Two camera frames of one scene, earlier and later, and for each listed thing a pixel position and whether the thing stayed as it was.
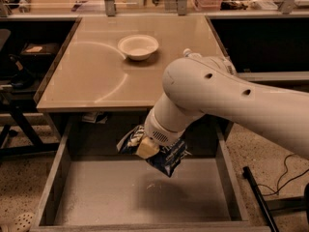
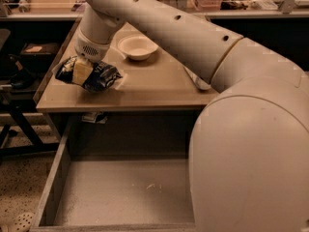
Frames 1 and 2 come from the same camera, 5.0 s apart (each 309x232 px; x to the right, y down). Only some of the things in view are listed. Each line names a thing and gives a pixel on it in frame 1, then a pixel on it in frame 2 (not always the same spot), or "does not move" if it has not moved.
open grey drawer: x=94 y=188 does not move
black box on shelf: x=39 y=51 does not move
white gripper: x=159 y=131 → x=91 y=48
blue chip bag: x=168 y=158 → x=102 y=76
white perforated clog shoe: x=20 y=223 does not move
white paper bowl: x=139 y=46 does not move
